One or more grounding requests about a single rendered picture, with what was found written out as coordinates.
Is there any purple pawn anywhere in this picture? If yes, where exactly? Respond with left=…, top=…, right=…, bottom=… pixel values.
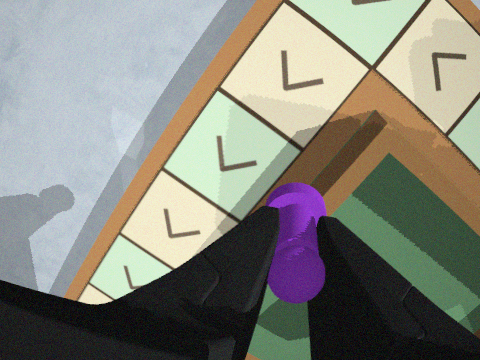
left=265, top=183, right=327, bottom=304

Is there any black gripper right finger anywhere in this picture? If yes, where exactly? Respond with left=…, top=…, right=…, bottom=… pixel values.
left=307, top=216, right=480, bottom=360

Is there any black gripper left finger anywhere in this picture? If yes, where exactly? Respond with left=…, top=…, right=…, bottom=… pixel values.
left=0, top=205, right=280, bottom=360

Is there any board game track of arrow squares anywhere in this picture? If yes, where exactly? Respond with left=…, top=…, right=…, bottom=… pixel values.
left=64, top=0, right=480, bottom=301

